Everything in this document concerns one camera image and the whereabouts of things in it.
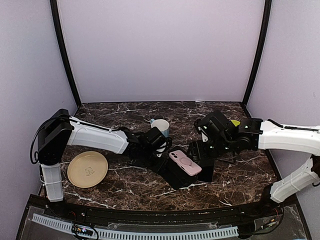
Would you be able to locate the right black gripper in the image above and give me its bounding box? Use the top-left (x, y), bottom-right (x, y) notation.
top-left (186, 136), bottom-right (234, 162)

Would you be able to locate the black phone case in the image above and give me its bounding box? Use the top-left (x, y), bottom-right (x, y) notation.
top-left (158, 159), bottom-right (198, 190)

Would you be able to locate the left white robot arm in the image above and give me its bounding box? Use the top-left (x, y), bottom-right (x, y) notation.
top-left (29, 108), bottom-right (172, 218)

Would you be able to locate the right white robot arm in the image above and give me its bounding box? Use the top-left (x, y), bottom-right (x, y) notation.
top-left (194, 116), bottom-right (320, 217)

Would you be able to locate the pink phone case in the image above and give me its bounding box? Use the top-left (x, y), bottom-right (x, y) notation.
top-left (168, 150), bottom-right (202, 176)

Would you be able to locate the blue ceramic mug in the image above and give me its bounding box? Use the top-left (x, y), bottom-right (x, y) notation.
top-left (150, 118), bottom-right (170, 138)

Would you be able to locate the lime green bowl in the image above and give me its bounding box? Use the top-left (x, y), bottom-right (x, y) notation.
top-left (231, 119), bottom-right (241, 127)

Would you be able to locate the beige round plate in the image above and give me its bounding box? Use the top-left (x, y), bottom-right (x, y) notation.
top-left (67, 151), bottom-right (109, 189)

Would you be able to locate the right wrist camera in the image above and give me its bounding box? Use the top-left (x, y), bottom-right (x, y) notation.
top-left (194, 110), bottom-right (229, 141)

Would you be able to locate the black front rail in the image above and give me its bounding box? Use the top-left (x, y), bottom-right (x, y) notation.
top-left (53, 202), bottom-right (284, 225)

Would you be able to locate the white slotted cable duct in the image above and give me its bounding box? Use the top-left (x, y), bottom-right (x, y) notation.
top-left (31, 213), bottom-right (239, 240)

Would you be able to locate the right black frame post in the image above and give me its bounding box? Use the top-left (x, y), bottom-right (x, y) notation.
top-left (242, 0), bottom-right (273, 108)

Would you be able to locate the black frame post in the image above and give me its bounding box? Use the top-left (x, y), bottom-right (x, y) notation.
top-left (242, 0), bottom-right (273, 108)
top-left (49, 0), bottom-right (82, 108)

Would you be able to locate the left black frame post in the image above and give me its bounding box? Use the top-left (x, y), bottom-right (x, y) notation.
top-left (49, 0), bottom-right (82, 108)

